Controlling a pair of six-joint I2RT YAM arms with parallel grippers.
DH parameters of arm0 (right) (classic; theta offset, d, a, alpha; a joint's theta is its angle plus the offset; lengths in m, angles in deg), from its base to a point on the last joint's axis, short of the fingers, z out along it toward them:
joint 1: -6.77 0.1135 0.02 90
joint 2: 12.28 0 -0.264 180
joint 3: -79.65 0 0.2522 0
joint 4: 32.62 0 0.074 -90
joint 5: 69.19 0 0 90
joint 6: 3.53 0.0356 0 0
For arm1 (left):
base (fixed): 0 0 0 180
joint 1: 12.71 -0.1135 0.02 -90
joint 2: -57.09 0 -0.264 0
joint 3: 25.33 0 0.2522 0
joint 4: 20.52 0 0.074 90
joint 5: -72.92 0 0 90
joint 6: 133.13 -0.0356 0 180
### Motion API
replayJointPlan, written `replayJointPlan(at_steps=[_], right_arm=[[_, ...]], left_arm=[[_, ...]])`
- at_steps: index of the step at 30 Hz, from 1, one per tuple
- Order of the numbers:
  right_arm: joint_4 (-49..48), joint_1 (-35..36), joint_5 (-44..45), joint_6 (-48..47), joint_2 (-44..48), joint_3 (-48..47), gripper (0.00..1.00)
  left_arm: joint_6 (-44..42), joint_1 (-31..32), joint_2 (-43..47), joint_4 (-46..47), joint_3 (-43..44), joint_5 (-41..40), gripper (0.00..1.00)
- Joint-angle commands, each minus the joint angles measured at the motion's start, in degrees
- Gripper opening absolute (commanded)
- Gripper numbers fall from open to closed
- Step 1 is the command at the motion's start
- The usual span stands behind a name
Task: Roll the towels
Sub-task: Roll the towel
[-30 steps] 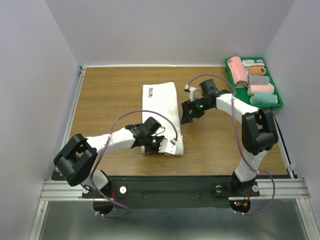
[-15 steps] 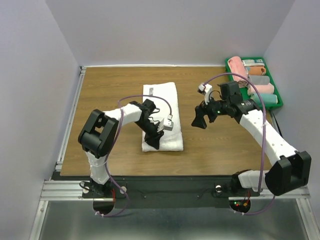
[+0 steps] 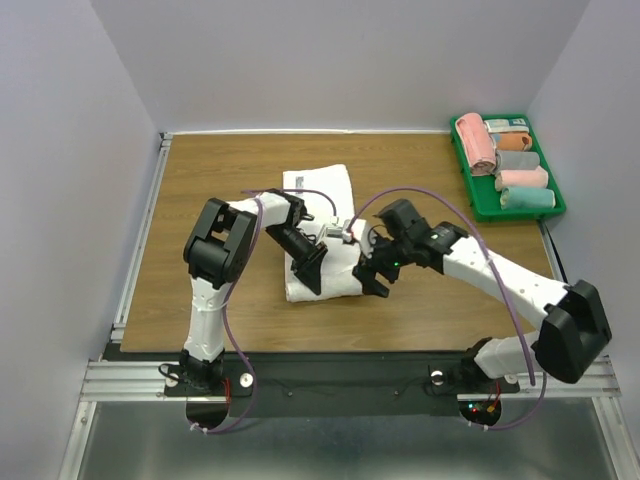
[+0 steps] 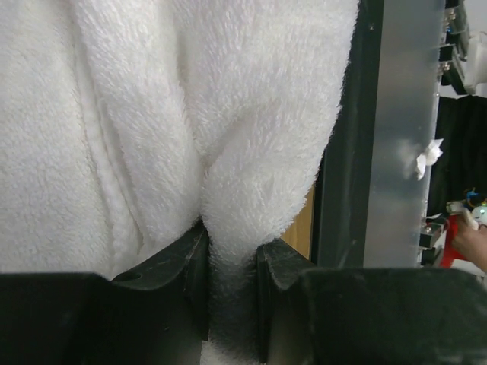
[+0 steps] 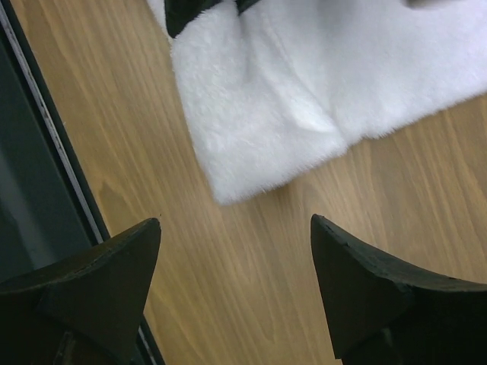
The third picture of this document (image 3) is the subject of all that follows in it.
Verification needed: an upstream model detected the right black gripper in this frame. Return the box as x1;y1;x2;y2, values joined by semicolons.
352;228;413;298

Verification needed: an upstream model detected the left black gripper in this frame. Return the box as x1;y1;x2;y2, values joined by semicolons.
265;225;328;296

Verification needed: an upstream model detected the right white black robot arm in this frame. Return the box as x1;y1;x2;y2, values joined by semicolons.
343;199;612;390

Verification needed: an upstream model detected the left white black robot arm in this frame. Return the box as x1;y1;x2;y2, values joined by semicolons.
179;189;328;394

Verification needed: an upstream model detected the teal rolled towel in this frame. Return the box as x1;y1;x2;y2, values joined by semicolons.
500;187;556;210

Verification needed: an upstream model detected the short pink rolled towel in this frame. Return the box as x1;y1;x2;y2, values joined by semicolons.
494;166;549;191

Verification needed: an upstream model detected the long pink rolled towel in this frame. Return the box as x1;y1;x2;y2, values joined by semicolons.
455;112;497;176

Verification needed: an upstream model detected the green plastic basket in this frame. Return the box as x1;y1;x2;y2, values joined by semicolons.
450;114;566;222

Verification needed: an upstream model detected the grey rolled towel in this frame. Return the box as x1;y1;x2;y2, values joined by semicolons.
495;150;540;172

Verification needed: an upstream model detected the white blue patterned towel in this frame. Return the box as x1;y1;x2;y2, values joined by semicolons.
483;117;530;134

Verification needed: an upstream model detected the orange rolled towel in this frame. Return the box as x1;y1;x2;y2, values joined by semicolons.
492;132;533;152

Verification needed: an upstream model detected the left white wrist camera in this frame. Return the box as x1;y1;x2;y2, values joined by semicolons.
316;216;344;244

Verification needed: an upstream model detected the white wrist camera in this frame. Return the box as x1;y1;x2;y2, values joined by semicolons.
316;216;344;244
341;218;377;257

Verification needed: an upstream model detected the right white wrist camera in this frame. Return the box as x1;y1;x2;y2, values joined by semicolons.
341;218;377;257

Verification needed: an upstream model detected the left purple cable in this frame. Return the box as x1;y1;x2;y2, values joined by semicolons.
187;187;339;435

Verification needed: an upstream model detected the purple cable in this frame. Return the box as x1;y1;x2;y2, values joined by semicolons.
187;187;339;435
344;186;549;433

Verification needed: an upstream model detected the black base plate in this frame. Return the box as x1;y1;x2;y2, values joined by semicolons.
104;345;519;429

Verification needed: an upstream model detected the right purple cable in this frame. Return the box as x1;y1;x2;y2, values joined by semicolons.
344;186;549;433

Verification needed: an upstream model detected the aluminium frame rail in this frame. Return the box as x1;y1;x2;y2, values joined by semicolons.
59;132;228;479

